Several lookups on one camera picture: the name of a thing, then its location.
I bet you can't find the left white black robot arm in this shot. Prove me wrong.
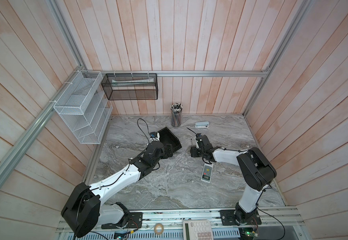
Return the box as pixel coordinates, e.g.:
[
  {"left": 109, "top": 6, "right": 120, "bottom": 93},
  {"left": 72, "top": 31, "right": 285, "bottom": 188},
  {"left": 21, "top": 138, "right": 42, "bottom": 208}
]
[{"left": 61, "top": 140, "right": 176, "bottom": 238}]

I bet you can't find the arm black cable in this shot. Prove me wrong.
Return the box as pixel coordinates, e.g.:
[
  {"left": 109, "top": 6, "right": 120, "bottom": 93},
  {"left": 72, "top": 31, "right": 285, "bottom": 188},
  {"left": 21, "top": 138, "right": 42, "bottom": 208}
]
[
  {"left": 253, "top": 182, "right": 286, "bottom": 240},
  {"left": 136, "top": 118, "right": 152, "bottom": 145}
]

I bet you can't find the mesh pencil cup with pencils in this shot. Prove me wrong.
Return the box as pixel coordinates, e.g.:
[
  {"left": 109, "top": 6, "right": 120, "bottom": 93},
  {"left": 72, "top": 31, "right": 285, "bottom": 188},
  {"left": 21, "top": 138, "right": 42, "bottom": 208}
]
[{"left": 170, "top": 103, "right": 183, "bottom": 127}]

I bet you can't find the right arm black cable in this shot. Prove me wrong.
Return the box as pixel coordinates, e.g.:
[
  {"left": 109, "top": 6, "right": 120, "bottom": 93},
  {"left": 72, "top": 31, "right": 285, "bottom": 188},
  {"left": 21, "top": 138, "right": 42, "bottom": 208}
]
[{"left": 253, "top": 182, "right": 286, "bottom": 240}]

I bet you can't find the black mesh wall basket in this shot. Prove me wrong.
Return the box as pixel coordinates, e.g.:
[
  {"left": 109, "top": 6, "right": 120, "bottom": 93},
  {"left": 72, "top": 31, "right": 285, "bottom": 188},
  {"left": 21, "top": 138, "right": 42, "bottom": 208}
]
[{"left": 101, "top": 73, "right": 159, "bottom": 101}]

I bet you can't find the grey white stapler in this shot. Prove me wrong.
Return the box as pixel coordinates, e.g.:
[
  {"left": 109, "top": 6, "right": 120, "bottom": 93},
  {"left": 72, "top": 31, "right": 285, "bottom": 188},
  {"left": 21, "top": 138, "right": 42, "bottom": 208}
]
[{"left": 195, "top": 122, "right": 210, "bottom": 129}]

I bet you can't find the white wire tiered rack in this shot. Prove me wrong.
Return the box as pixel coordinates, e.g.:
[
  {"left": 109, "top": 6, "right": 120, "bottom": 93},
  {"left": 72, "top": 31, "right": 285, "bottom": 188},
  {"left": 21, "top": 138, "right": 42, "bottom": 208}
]
[{"left": 53, "top": 71, "right": 113, "bottom": 145}]

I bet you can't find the aluminium front rail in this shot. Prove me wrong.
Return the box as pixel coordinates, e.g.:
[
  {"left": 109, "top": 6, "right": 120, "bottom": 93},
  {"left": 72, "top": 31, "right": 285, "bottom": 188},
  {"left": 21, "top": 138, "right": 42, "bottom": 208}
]
[{"left": 55, "top": 206, "right": 307, "bottom": 240}]

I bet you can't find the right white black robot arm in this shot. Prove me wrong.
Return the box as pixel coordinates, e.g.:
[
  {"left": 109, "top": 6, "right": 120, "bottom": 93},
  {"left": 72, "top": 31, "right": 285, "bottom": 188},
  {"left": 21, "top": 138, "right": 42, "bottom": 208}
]
[{"left": 190, "top": 134, "right": 277, "bottom": 226}]

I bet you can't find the white calculator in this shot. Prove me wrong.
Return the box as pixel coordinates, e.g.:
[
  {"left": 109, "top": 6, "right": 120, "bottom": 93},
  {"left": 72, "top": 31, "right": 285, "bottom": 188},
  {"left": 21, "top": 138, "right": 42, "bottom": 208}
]
[{"left": 183, "top": 220, "right": 214, "bottom": 240}]

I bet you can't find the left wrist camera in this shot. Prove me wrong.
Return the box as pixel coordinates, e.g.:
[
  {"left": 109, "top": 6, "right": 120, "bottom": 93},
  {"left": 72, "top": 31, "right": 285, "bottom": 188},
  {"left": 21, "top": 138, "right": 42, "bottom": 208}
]
[{"left": 150, "top": 132, "right": 160, "bottom": 141}]

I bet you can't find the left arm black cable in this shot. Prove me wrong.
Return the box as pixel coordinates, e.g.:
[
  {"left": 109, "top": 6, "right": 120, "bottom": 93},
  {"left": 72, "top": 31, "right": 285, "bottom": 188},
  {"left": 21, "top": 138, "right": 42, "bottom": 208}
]
[{"left": 136, "top": 118, "right": 152, "bottom": 145}]

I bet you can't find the white remote thermometer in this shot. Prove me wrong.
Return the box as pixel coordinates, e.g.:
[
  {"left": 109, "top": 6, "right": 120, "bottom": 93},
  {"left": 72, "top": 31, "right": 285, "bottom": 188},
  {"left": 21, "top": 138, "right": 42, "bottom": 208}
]
[{"left": 201, "top": 163, "right": 213, "bottom": 183}]

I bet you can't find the black plastic bin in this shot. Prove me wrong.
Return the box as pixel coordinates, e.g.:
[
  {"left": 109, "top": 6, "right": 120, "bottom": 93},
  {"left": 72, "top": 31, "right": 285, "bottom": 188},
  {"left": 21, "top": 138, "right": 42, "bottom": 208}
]
[{"left": 158, "top": 127, "right": 182, "bottom": 153}]

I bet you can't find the tape roll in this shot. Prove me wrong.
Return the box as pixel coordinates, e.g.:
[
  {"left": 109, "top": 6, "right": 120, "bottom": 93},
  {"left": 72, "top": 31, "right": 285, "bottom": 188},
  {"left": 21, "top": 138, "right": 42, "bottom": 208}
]
[{"left": 154, "top": 223, "right": 164, "bottom": 236}]

